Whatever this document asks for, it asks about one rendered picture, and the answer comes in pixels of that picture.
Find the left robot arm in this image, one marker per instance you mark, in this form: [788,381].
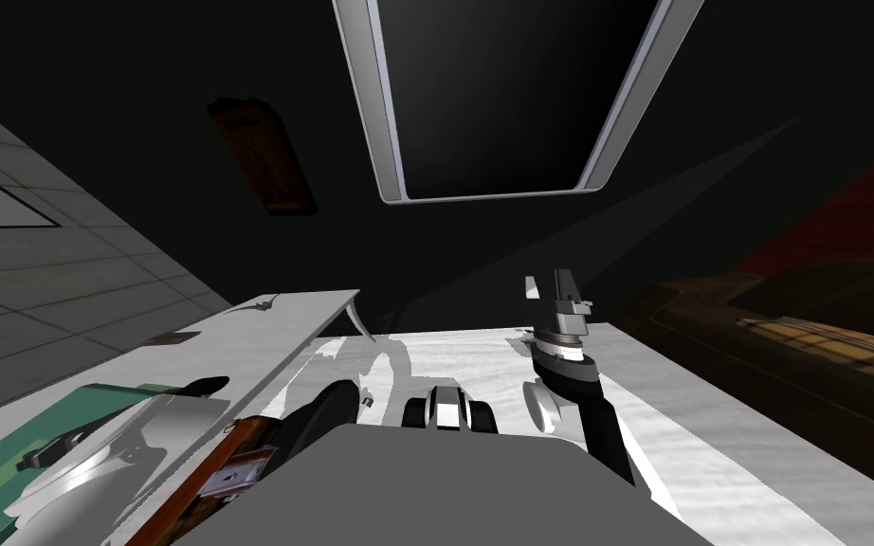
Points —
[323,413]

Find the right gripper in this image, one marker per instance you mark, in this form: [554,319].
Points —
[562,309]

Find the silver curved metal object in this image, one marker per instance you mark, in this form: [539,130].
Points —
[141,432]

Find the white framed window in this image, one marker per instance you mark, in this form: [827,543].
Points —
[498,91]

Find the white desk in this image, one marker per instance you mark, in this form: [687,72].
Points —
[255,334]

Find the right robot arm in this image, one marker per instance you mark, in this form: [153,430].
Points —
[596,425]

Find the dark brown sofa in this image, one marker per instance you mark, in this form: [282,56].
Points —
[793,341]

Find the brown wall plaque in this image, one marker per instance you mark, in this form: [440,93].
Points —
[262,155]

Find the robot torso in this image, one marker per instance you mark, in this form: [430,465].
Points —
[437,493]

